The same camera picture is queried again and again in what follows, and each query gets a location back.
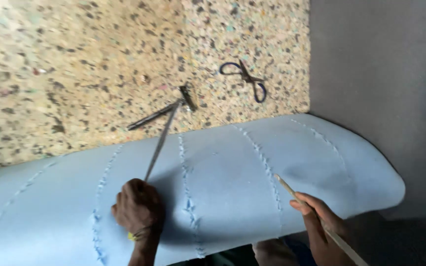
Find person's right hand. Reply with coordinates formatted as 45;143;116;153
289;192;350;266

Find person's left hand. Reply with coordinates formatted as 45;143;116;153
111;178;166;241

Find long thin metal blade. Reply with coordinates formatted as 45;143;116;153
144;99;183;182

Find thin wooden stick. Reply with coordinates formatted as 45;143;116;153
274;174;370;266

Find yellow thread wristband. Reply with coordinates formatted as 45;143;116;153
127;226;155;242

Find dark metal hand tool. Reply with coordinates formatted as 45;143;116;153
127;99;182;131

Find light blue foam sheet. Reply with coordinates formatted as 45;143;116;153
0;113;406;266

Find small dark brush block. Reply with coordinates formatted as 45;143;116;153
178;84;199;112

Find speckled rebonded foam slab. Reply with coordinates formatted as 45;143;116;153
0;0;311;174

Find person's knee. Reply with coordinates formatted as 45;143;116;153
252;239;299;266

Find blue-handled scissors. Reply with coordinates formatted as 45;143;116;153
219;59;267;104

